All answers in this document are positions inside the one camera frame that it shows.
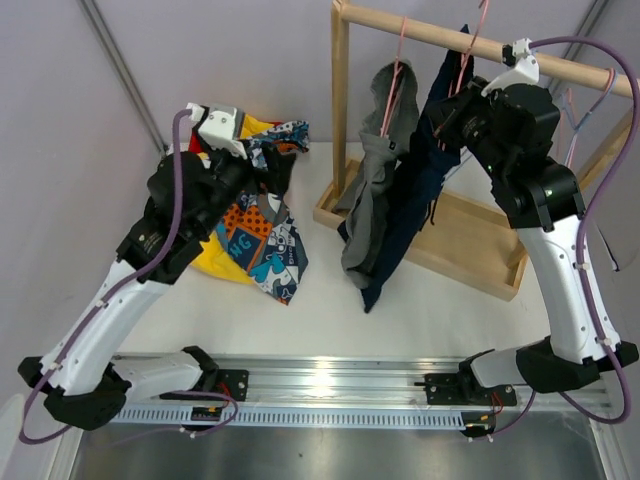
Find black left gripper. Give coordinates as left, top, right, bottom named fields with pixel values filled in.
left=193, top=124, right=296, bottom=238

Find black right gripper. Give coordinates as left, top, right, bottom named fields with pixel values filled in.
left=427, top=76, right=514, bottom=181

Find patterned blue orange shorts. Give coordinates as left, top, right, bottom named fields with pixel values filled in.
left=217, top=120, right=309, bottom=305

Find pink hanger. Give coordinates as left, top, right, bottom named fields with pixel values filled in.
left=437, top=0, right=491, bottom=151
left=380, top=17, right=408, bottom=137
left=569, top=67, right=619, bottom=151

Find yellow shorts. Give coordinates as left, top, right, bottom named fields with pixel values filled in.
left=191, top=114, right=274, bottom=285

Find navy blue shorts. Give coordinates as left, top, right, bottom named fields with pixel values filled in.
left=337, top=23, right=476, bottom=315

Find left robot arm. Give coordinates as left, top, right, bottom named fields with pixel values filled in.
left=18, top=142, right=296, bottom=431

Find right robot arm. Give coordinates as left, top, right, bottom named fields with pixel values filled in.
left=426, top=77, right=639, bottom=404

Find grey shorts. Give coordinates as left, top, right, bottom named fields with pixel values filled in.
left=333, top=61, right=419, bottom=289

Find red plastic bin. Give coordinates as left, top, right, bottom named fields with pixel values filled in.
left=188, top=115, right=279, bottom=154

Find wooden clothes rack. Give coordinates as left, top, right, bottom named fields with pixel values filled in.
left=312, top=0, right=640, bottom=303

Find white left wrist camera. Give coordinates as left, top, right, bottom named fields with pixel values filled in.
left=186, top=103, right=247, bottom=159

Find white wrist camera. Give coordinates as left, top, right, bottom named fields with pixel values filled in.
left=186, top=103, right=247, bottom=159
left=481, top=38, right=540, bottom=97

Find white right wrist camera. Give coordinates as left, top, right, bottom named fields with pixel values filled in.
left=481, top=38, right=540, bottom=97

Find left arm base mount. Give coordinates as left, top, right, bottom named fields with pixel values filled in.
left=159, top=368, right=249, bottom=402

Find aluminium mounting rail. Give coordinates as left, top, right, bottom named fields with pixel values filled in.
left=112, top=357, right=611, bottom=407

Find slotted cable duct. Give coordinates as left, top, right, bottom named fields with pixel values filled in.
left=113, top=404, right=490, bottom=431

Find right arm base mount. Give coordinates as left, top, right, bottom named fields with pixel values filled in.
left=414, top=373, right=517, bottom=407

